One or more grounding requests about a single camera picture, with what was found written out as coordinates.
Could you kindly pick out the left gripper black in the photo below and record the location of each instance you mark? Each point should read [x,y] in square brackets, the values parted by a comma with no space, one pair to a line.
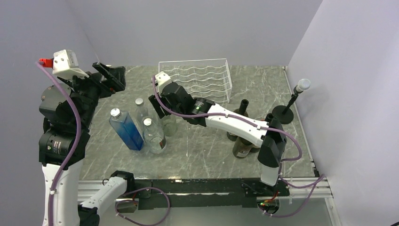
[114,84]

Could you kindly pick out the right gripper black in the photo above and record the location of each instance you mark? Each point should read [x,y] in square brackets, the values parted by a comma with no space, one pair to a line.
[157,105]

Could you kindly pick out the clear glass bottle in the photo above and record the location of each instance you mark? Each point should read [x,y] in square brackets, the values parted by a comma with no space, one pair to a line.
[169,125]

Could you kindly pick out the dark wine bottle front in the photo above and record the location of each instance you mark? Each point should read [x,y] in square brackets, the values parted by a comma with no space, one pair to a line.
[241,148]

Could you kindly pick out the dark wine bottle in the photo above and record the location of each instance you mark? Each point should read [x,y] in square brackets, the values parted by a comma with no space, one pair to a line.
[254,148]
[242,110]
[241,148]

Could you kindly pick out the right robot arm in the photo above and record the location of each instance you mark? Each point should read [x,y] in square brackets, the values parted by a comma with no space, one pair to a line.
[267,135]

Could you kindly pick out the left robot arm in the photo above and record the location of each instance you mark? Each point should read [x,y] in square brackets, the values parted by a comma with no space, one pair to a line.
[68,108]

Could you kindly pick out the clear bottle silver cap rear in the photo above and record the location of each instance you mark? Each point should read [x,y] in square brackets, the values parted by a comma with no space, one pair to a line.
[141,112]

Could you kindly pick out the clear bottle silver cap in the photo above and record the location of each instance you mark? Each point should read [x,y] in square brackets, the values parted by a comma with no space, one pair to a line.
[141,112]
[154,136]

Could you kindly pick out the clear bottle silver cap front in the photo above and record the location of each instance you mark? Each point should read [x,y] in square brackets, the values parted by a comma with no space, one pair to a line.
[154,136]

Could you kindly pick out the blue square glass bottle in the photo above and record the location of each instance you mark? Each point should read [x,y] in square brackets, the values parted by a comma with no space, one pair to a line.
[124,126]

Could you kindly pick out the dark wine bottle rear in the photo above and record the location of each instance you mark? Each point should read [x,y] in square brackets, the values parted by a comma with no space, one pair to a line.
[242,110]

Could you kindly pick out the dark wine bottle right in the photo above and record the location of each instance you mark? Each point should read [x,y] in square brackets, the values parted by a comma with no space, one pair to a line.
[254,148]

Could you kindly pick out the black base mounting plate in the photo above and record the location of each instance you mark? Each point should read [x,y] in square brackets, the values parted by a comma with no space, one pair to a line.
[151,197]

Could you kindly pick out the microphone on black stand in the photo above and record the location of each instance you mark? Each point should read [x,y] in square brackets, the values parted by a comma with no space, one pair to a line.
[283,113]

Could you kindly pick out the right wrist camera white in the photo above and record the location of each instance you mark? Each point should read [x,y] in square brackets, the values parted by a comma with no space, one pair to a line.
[162,80]

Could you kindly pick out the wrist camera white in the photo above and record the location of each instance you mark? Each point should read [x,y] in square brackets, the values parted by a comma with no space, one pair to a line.
[162,80]
[66,66]

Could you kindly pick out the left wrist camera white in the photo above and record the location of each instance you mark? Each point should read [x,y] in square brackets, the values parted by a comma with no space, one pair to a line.
[66,66]

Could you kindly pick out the white wire wine rack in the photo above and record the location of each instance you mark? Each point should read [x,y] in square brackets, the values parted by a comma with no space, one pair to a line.
[207,78]

